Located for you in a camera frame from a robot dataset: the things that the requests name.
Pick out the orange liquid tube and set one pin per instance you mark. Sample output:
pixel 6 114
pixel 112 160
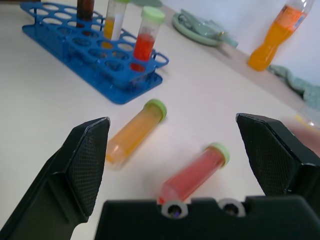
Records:
pixel 133 133

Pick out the teal knitted cloth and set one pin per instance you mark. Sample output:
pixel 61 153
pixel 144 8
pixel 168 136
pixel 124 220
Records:
pixel 297 82

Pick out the pale green plate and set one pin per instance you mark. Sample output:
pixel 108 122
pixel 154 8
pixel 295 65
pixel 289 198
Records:
pixel 192 32

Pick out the blue test tube rack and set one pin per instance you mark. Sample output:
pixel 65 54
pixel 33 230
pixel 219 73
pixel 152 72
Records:
pixel 90 53

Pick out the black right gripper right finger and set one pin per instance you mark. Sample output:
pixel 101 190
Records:
pixel 277 160

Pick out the orange soda plastic bottle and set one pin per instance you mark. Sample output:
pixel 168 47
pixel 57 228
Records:
pixel 277 35

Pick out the red liquid tube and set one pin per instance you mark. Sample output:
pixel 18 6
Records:
pixel 146 40
pixel 193 173

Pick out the dark brown tube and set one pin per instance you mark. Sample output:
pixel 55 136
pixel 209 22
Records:
pixel 85 10

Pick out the orange tube with white label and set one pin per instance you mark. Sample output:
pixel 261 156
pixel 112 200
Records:
pixel 113 21

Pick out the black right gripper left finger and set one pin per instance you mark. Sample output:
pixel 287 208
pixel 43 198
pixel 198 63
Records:
pixel 60 182

